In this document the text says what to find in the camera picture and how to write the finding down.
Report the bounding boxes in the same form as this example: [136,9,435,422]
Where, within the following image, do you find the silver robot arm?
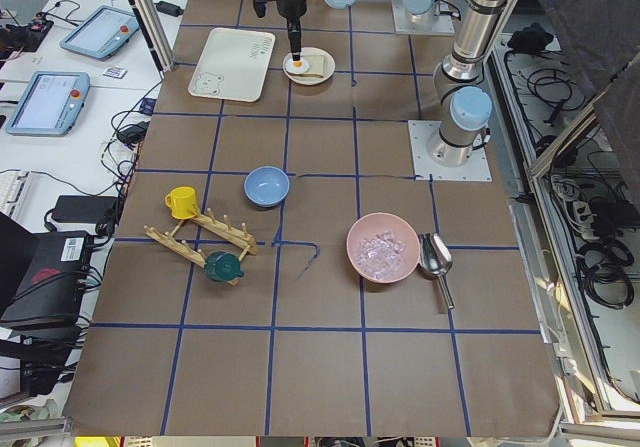
[324,0,517,167]
[400,0,452,23]

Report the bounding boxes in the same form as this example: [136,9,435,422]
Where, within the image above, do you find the bread slice on plate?
[301,55,325,78]

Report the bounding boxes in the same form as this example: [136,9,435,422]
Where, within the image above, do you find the white round plate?
[282,47,335,86]

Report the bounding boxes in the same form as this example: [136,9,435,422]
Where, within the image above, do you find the fried egg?
[284,56,310,75]

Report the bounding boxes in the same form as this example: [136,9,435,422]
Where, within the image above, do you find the cream bear serving tray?
[188,28,276,102]

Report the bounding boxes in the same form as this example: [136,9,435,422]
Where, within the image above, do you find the black power adapter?
[155,1,184,17]

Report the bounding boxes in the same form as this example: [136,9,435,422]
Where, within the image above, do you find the blue bowl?
[244,166,290,208]

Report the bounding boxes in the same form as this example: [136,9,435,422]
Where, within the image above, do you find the teach pendant far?
[59,6,139,60]

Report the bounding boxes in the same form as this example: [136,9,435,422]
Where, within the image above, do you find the teach pendant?
[59,6,139,60]
[5,71,90,137]

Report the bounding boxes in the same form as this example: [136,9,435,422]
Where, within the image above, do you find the yellow mug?
[165,186,200,220]

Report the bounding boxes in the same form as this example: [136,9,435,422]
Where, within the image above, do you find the wooden dish rack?
[143,207,260,288]

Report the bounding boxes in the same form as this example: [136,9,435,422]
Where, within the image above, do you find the pink bowl with ice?
[346,212,421,283]

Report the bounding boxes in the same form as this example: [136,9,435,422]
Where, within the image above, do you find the dark green mug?
[203,251,244,283]

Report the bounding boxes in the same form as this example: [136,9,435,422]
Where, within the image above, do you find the teach pendant near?
[5,71,90,137]

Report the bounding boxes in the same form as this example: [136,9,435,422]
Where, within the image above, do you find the metal ice scoop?
[418,233,455,310]

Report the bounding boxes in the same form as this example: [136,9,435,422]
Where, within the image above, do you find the black computer box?
[1,214,93,331]

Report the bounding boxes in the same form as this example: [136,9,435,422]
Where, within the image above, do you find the aluminium frame post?
[127,0,175,73]

